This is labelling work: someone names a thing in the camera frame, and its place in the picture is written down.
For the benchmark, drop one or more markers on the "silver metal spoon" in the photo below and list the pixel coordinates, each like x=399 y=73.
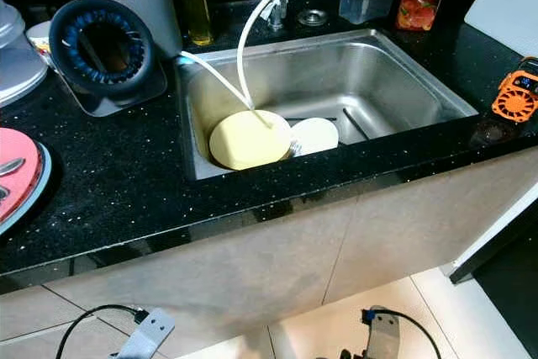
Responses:
x=13 y=166

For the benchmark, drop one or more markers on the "pale yellow plate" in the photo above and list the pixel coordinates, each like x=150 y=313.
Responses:
x=248 y=140

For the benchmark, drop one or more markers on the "white plastic container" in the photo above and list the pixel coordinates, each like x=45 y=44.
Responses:
x=17 y=56

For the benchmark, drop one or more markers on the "white cartoon print mug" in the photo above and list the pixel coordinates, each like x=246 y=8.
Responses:
x=40 y=39

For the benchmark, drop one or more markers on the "grey canister with red logo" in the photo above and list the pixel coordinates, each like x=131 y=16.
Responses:
x=134 y=6

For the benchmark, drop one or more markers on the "yellow oil bottle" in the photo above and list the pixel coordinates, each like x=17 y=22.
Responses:
x=192 y=2

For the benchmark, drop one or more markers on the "white bowl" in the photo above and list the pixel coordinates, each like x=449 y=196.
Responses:
x=315 y=134

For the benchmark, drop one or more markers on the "round silver counter cap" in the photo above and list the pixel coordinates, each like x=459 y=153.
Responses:
x=313 y=17

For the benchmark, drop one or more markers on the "stainless steel sink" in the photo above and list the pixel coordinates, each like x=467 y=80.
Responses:
x=378 y=73

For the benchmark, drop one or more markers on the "orange handheld device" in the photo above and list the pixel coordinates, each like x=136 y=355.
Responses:
x=517 y=98

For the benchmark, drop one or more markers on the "white cutting board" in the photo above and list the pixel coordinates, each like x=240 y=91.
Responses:
x=508 y=2

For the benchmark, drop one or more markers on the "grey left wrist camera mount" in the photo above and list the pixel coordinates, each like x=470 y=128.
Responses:
x=147 y=334

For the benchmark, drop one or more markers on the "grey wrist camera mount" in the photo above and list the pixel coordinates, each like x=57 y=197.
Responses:
x=382 y=338
x=147 y=334

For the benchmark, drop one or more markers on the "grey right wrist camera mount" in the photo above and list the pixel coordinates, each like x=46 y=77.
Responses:
x=382 y=338

